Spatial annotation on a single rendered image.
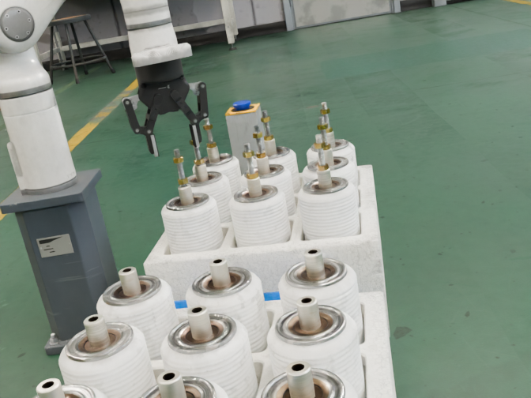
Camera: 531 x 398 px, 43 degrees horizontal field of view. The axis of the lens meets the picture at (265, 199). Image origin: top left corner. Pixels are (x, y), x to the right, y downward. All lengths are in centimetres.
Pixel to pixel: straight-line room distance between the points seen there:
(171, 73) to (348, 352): 56
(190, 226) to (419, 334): 42
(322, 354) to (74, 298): 68
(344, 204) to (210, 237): 23
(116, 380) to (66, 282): 53
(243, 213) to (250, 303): 31
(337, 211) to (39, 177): 51
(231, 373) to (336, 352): 11
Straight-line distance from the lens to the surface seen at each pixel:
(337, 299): 79
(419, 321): 119
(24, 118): 119
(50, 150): 120
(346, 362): 70
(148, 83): 108
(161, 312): 85
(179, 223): 112
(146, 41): 106
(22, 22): 117
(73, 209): 121
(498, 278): 131
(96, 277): 125
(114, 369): 75
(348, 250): 107
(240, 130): 149
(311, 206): 108
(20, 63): 124
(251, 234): 110
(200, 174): 125
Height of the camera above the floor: 62
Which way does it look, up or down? 19 degrees down
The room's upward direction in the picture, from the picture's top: 10 degrees counter-clockwise
